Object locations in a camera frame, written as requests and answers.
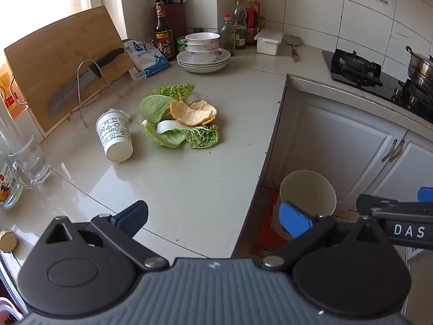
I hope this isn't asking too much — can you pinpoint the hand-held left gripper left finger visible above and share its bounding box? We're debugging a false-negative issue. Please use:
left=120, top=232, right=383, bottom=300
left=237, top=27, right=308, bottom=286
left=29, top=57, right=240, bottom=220
left=43, top=200, right=169, bottom=272

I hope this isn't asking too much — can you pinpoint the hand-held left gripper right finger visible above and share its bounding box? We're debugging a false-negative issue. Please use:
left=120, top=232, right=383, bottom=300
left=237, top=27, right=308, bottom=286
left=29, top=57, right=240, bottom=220
left=260, top=201, right=389, bottom=272

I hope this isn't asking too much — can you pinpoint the white trash bin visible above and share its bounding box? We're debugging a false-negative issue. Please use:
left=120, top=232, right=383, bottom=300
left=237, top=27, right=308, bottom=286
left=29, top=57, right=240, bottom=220
left=275, top=170, right=337, bottom=242

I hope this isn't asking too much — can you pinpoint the printed white paper cup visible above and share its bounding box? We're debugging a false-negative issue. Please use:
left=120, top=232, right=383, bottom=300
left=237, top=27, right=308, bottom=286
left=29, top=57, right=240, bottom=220
left=96, top=109, right=135, bottom=163

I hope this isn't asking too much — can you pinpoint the cabbage leaf with white stem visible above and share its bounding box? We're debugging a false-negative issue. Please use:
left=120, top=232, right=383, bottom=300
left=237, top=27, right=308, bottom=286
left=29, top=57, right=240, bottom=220
left=140, top=119, right=190, bottom=149

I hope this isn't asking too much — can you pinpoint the large smooth cabbage leaf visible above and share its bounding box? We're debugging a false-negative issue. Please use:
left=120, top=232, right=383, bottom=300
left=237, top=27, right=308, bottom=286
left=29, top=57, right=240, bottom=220
left=139, top=95, right=176, bottom=125

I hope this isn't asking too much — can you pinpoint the red floor mat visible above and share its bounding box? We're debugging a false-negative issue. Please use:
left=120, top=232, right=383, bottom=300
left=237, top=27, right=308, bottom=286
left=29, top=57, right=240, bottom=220
left=248, top=190, right=288, bottom=256

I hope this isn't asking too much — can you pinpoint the white cabinet door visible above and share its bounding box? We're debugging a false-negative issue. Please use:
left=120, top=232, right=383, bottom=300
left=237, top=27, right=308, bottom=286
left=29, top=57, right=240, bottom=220
left=386, top=132, right=433, bottom=204
left=282, top=90, right=409, bottom=207

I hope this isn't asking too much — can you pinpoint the clear glass mug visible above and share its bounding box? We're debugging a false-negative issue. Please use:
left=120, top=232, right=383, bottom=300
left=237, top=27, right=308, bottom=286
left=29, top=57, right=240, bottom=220
left=7, top=134, right=52, bottom=190

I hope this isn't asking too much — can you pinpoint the orange citrus peel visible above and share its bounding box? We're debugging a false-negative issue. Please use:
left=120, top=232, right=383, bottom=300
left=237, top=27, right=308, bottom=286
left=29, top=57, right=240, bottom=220
left=170, top=100, right=218, bottom=126

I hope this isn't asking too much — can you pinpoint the gold bottle cap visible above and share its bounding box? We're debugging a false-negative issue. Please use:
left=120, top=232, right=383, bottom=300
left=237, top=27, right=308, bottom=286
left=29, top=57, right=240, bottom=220
left=0, top=229, right=18, bottom=253

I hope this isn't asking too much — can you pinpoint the stainless steel pot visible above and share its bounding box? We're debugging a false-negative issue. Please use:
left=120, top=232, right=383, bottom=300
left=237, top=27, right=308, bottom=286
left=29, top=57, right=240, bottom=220
left=406, top=45, right=433, bottom=90

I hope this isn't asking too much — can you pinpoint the labelled clear glass jar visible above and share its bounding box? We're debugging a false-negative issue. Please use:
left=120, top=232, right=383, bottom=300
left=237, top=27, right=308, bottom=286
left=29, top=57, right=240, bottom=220
left=0, top=152, right=23, bottom=210

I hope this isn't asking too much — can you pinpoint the crumpled clear plastic wrap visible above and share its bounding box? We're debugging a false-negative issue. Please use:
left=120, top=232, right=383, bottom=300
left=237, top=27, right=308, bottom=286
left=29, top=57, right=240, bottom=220
left=183, top=91, right=204, bottom=106

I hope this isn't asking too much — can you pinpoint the black gas stove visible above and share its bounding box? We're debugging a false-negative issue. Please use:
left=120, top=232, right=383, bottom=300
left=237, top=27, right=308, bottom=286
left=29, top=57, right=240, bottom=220
left=322, top=49, right=433, bottom=125

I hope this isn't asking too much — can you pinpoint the white blue salt bag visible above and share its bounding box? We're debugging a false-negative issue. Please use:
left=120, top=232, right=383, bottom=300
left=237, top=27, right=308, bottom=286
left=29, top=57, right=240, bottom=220
left=123, top=40, right=170, bottom=81

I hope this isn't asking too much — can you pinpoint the white deep plate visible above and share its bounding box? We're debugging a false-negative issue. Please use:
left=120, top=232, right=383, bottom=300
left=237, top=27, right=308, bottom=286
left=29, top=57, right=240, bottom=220
left=178, top=57, right=231, bottom=74

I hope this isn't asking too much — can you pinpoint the stack of white bowls and plates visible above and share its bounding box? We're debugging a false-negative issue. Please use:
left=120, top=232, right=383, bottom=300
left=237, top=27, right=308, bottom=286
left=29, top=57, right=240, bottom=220
left=176, top=49, right=231, bottom=69

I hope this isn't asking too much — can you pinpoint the large floral white bowl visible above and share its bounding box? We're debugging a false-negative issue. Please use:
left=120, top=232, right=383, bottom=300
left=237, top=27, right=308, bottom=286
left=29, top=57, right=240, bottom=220
left=186, top=48, right=223, bottom=63

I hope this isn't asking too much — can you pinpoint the yellow label cooking wine bottle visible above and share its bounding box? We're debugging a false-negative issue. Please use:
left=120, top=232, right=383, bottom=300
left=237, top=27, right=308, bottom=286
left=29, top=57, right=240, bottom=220
left=0, top=63, right=28, bottom=121

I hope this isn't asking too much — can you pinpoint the white lidded plastic container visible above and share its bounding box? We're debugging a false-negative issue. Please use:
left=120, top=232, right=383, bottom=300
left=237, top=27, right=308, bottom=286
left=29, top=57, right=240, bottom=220
left=254, top=29, right=284, bottom=56

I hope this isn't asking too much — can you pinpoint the dark vinegar bottle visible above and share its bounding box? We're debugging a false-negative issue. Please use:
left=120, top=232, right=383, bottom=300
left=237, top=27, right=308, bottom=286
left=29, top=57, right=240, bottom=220
left=155, top=2, right=175, bottom=62

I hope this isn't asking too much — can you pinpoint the small floral white bowl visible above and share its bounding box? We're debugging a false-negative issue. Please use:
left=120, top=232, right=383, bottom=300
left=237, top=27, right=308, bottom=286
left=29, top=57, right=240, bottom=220
left=186, top=41, right=220, bottom=54
left=185, top=32, right=221, bottom=45

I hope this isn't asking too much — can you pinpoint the bamboo cutting board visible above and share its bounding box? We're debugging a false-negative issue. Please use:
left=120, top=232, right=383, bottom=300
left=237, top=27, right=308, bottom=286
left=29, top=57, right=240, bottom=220
left=4, top=6, right=134, bottom=134

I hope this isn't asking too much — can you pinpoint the green label bottle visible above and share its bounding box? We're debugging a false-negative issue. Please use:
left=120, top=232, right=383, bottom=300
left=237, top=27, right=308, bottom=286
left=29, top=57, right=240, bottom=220
left=233, top=0, right=247, bottom=50

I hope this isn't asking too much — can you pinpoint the clear bottle red cap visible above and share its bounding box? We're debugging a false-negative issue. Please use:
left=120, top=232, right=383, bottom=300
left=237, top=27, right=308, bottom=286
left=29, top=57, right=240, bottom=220
left=219, top=14, right=236, bottom=57

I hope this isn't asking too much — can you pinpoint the brown knife block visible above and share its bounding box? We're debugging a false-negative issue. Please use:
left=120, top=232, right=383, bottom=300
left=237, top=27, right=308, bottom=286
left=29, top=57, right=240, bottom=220
left=156, top=2, right=187, bottom=43

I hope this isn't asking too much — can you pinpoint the red label oil bottle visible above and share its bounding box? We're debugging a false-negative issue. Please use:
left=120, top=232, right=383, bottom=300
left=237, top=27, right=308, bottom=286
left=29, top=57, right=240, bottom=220
left=244, top=0, right=258, bottom=46

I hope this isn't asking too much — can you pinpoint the metal cabinet door handle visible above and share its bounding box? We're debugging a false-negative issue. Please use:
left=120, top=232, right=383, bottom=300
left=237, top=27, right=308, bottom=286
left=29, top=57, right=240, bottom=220
left=389, top=141, right=405, bottom=163
left=382, top=139, right=398, bottom=162

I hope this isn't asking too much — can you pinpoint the metal wire rack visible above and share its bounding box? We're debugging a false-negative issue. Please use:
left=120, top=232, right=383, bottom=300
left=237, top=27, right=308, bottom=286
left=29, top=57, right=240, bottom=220
left=68, top=60, right=122, bottom=127

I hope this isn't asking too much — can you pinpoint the black handled kitchen knife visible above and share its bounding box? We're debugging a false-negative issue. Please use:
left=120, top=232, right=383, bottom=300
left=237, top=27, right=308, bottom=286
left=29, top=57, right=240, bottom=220
left=47, top=48, right=126, bottom=119

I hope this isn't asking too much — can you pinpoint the metal spatula wooden handle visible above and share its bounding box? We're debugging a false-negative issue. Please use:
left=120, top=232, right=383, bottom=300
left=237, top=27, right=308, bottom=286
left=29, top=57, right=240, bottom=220
left=283, top=34, right=303, bottom=62

